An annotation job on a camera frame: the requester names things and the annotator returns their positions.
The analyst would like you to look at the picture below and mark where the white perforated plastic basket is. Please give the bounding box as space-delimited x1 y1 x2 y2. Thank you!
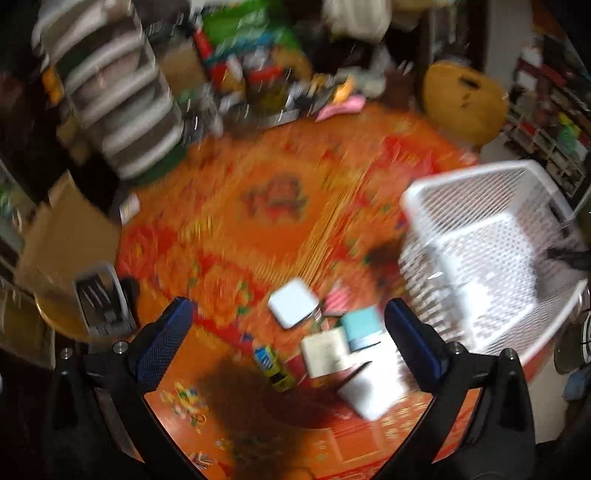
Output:
399 161 590 366

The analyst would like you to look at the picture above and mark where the wooden chair with handle slot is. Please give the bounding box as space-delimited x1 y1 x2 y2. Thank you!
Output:
422 60 511 149

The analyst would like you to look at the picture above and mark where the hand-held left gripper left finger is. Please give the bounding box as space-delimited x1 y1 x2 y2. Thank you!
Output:
44 298 204 480

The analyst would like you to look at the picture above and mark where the white square charger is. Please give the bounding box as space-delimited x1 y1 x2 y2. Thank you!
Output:
268 277 321 330

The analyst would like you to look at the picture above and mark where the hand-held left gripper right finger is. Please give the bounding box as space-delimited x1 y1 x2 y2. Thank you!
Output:
374 298 539 480

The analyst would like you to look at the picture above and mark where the black plastic holder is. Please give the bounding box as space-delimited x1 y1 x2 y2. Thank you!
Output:
72 261 140 337

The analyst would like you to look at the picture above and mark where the open cardboard box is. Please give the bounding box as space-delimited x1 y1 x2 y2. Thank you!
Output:
15 172 122 298

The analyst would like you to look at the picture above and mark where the white shelf with gift boxes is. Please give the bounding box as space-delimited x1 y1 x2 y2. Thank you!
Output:
502 28 591 200

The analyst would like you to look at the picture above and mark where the small white card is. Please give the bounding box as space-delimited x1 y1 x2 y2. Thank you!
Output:
119 193 140 223

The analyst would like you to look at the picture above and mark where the stacked clear food cover tower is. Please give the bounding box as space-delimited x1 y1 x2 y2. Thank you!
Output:
31 0 186 182

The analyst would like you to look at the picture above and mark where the pink cloth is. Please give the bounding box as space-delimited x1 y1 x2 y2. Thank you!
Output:
316 96 366 121

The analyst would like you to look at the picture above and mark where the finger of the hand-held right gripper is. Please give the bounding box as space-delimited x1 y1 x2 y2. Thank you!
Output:
546 246 591 269

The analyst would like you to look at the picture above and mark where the red patterned tablecloth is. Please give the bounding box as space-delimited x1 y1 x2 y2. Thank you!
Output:
115 104 536 480

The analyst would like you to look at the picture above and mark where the small yellow box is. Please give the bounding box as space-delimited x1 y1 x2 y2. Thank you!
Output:
253 345 296 393

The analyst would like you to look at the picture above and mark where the green shopping bag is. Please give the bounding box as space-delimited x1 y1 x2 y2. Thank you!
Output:
200 0 298 63

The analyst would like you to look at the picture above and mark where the cream box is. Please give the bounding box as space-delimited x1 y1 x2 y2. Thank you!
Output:
300 327 355 385

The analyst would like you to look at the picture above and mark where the round wooden chair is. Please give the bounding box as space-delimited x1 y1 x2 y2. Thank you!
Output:
33 288 95 343

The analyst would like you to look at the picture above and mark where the pink striped packet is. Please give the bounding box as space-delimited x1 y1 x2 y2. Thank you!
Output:
322 281 357 317

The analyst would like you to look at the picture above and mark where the white rectangular box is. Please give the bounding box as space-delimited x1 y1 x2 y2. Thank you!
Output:
337 342 413 422

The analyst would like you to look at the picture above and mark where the teal box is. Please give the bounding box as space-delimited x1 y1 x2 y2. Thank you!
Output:
341 305 387 352

